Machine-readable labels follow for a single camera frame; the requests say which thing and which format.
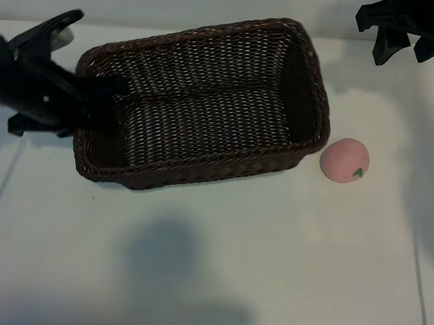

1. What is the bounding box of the pink peach with green leaf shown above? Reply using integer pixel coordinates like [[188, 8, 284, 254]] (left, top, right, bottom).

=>
[[317, 134, 374, 186]]

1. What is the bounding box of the dark brown wicker basket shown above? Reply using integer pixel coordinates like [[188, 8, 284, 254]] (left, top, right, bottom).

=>
[[63, 0, 344, 210]]

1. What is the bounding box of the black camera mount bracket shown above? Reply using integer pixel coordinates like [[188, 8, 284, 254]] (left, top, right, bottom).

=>
[[5, 2, 86, 68]]

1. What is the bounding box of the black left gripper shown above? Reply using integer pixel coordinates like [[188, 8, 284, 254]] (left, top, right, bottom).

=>
[[0, 30, 135, 147]]

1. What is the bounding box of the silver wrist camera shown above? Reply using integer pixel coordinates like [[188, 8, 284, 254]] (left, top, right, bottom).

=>
[[53, 25, 77, 50]]

